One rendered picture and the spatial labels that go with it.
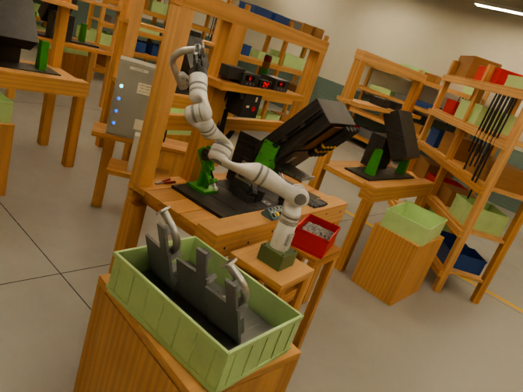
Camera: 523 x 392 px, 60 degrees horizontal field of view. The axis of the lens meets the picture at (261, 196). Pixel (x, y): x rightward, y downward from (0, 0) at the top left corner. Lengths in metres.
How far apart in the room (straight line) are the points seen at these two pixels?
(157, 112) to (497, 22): 10.06
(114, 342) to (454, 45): 10.95
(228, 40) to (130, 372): 1.79
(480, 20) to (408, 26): 1.66
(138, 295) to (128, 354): 0.24
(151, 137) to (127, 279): 1.00
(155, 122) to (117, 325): 1.12
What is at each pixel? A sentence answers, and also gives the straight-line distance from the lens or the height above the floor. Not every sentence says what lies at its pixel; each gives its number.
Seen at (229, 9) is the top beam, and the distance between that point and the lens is 2.66.
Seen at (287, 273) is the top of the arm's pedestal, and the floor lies 0.85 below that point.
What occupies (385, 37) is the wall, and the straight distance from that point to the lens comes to 12.73.
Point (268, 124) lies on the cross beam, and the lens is 3.45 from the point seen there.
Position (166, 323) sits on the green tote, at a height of 0.88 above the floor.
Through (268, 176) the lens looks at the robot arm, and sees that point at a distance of 2.05.
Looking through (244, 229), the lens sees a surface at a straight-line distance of 2.41.
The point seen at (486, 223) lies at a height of 0.82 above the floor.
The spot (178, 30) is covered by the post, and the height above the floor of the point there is 1.74.
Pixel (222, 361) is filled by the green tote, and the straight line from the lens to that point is 1.47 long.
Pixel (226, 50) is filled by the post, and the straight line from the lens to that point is 2.72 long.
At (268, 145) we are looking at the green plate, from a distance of 2.81.
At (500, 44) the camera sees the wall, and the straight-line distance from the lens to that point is 11.72.
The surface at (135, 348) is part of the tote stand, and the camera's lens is 1.78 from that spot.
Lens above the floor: 1.85
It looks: 19 degrees down
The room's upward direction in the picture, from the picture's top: 19 degrees clockwise
